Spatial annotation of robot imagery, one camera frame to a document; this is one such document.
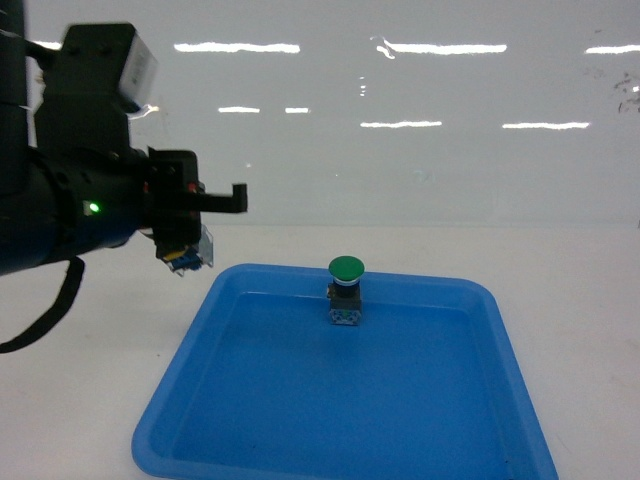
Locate red mushroom push button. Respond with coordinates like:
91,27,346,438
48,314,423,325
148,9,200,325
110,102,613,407
160,225,214,277

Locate blue plastic tray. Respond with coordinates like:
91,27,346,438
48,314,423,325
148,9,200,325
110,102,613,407
131,264,557,479

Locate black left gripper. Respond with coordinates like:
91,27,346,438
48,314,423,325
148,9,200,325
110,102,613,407
135,148,249,260

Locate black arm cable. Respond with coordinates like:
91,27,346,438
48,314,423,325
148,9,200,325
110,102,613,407
0,256,86,354

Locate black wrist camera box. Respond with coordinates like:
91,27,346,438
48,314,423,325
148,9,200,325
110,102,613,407
33,22,159,161

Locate green mushroom push button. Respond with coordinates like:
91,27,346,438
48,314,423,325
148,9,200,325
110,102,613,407
327,255,365,326

